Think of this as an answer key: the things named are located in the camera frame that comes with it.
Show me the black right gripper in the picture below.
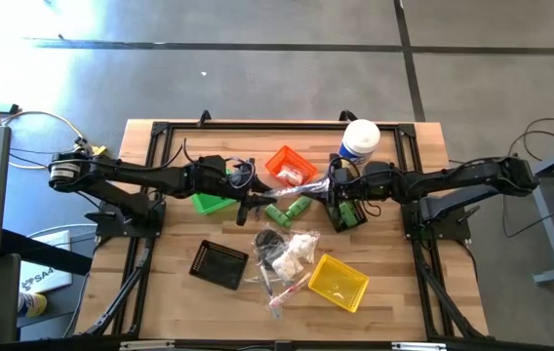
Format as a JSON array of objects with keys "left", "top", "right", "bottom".
[{"left": 316, "top": 162, "right": 398, "bottom": 216}]

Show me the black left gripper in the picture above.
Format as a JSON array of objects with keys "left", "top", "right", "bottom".
[{"left": 225, "top": 156, "right": 279, "bottom": 227}]

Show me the blue toothbrush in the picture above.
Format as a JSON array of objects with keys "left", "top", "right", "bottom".
[{"left": 271, "top": 178, "right": 331, "bottom": 199}]

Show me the vanity pack bag with card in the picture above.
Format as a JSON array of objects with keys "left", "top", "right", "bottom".
[{"left": 276, "top": 164, "right": 306, "bottom": 187}]

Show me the green plastic basket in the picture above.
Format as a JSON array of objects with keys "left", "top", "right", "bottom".
[{"left": 190, "top": 191, "right": 240, "bottom": 216}]

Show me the black plastic basket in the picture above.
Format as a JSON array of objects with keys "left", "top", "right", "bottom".
[
  {"left": 188, "top": 239, "right": 251, "bottom": 292},
  {"left": 323, "top": 192, "right": 370, "bottom": 234}
]

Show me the orange plastic basket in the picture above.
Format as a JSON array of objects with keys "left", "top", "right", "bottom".
[{"left": 264, "top": 144, "right": 319, "bottom": 188}]

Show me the clear bag with black item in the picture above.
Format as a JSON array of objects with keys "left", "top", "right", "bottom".
[{"left": 253, "top": 227, "right": 288, "bottom": 269}]

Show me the disinfecting wipes canister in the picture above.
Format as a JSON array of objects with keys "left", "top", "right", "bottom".
[{"left": 337, "top": 118, "right": 382, "bottom": 166}]

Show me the blue-head toothbrush in clear bag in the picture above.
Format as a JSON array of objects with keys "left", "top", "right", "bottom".
[{"left": 257, "top": 262, "right": 276, "bottom": 298}]

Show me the yellow plastic basket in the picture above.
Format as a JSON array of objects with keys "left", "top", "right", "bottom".
[{"left": 307, "top": 253, "right": 371, "bottom": 314}]

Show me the red toothbrush in clear bag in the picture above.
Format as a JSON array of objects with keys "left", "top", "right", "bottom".
[{"left": 267, "top": 271, "right": 313, "bottom": 309}]

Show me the white printed box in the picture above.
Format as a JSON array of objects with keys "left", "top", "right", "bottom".
[{"left": 18, "top": 229, "right": 74, "bottom": 294}]

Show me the yellow blue container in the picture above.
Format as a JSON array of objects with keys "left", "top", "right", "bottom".
[{"left": 17, "top": 291, "right": 49, "bottom": 319}]

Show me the black aluminium table frame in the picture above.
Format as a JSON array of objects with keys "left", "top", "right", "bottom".
[{"left": 75, "top": 120, "right": 491, "bottom": 342}]

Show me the yellow cable connector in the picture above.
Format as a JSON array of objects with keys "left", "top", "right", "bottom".
[{"left": 72, "top": 137, "right": 108, "bottom": 160}]

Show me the silver metal bracket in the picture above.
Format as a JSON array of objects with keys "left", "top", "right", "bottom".
[
  {"left": 391, "top": 341, "right": 448, "bottom": 351},
  {"left": 119, "top": 340, "right": 176, "bottom": 351}
]

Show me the black floor cable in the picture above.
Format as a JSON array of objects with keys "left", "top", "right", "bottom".
[{"left": 500, "top": 115, "right": 554, "bottom": 240}]

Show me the white floor cable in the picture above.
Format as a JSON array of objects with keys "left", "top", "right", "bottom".
[{"left": 0, "top": 76, "right": 88, "bottom": 170}]

